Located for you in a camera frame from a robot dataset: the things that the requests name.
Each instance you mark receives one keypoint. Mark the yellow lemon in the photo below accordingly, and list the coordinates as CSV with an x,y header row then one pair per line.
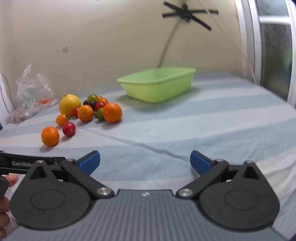
x,y
69,103

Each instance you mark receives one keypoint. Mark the red cherry tomato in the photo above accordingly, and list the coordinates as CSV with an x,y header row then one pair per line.
x,y
99,106
75,112

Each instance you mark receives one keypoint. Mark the red apple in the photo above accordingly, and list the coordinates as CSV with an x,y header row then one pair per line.
x,y
69,129

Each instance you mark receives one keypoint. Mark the dark purple plum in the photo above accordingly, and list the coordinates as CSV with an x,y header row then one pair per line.
x,y
92,105

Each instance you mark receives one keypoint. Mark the green lime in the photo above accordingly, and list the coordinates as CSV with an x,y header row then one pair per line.
x,y
93,97
100,114

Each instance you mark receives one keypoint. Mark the clear plastic bag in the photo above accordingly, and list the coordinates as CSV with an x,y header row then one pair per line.
x,y
32,92

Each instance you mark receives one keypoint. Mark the black tape cross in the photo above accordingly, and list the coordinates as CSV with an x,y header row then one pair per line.
x,y
185,11

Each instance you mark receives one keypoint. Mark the striped blue bed sheet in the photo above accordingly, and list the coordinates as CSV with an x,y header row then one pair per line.
x,y
185,129

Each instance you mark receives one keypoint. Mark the orange cherry tomato with stem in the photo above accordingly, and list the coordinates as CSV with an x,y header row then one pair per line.
x,y
61,120

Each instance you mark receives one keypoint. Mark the dark purple cherry tomato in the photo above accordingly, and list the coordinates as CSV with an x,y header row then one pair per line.
x,y
85,102

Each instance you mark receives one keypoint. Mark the green plastic basin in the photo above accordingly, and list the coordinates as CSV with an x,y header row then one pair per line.
x,y
157,92

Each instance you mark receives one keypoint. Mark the person's left hand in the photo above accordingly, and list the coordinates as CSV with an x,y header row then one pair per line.
x,y
4,210

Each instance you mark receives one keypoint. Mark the large orange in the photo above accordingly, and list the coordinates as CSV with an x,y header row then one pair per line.
x,y
112,112

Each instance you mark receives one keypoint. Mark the frosted window glass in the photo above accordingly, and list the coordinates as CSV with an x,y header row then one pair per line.
x,y
274,58

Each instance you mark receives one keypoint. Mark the small mandarin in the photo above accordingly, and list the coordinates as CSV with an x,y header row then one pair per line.
x,y
50,136
85,113

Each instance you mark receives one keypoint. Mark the white window frame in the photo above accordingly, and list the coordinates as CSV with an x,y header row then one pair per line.
x,y
251,46

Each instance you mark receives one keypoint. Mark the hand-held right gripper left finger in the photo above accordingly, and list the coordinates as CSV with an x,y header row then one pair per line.
x,y
89,162

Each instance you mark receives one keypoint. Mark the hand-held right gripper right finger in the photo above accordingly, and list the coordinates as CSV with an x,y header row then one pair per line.
x,y
200,162

